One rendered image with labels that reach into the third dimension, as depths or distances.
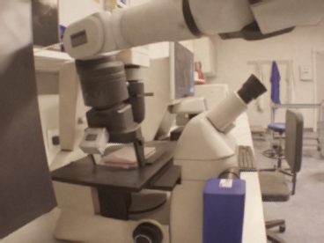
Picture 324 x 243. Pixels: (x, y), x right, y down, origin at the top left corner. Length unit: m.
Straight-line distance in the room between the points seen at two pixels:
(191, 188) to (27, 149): 0.30
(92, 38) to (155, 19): 0.11
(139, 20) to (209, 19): 0.10
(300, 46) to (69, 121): 6.29
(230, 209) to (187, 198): 0.15
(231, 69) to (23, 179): 6.15
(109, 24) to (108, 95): 0.13
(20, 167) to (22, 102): 0.10
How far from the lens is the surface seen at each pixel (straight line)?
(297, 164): 1.51
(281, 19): 0.28
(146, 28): 0.35
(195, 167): 0.46
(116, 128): 0.45
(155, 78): 1.14
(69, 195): 0.64
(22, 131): 0.38
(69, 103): 0.65
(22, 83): 0.39
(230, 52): 6.41
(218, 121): 0.48
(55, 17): 1.04
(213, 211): 0.36
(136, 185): 0.40
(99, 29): 0.37
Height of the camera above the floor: 1.10
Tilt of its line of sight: 7 degrees down
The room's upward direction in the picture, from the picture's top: 3 degrees counter-clockwise
